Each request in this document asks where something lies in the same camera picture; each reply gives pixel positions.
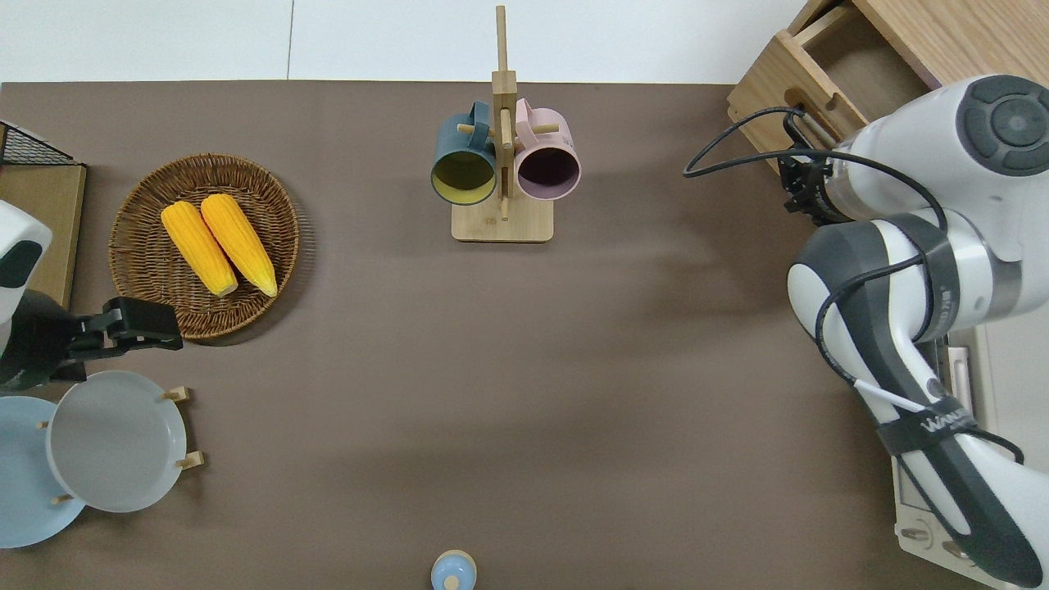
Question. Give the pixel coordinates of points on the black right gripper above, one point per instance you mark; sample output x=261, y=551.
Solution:
x=815, y=192

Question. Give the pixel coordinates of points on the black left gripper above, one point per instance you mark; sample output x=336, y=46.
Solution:
x=37, y=344

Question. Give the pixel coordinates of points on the wooden drawer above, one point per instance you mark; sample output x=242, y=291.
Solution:
x=787, y=82

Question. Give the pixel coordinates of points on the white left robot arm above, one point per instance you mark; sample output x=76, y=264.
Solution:
x=18, y=254

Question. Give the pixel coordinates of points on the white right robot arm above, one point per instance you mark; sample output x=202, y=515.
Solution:
x=942, y=246

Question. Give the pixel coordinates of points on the wooden drawer cabinet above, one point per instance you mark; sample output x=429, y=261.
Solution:
x=975, y=33

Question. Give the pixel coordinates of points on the round wicker basket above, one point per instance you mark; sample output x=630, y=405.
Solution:
x=156, y=279

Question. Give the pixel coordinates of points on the yellow corn cob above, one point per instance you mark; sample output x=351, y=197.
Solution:
x=197, y=246
x=239, y=242

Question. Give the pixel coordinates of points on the grey plate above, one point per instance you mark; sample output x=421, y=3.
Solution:
x=115, y=442

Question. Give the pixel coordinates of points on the wooden dish rack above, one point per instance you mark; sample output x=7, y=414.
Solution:
x=190, y=460

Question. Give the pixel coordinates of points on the light blue plate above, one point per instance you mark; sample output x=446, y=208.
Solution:
x=24, y=492

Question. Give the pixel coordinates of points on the pink mug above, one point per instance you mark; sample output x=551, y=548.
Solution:
x=547, y=160

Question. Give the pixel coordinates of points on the wooden mug tree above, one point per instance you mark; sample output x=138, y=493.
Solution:
x=501, y=217

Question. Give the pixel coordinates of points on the teal mug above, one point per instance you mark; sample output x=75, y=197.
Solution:
x=463, y=164

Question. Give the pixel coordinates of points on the brown table mat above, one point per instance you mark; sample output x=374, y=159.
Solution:
x=508, y=369

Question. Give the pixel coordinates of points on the silver toaster oven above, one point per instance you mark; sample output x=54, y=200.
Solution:
x=926, y=508

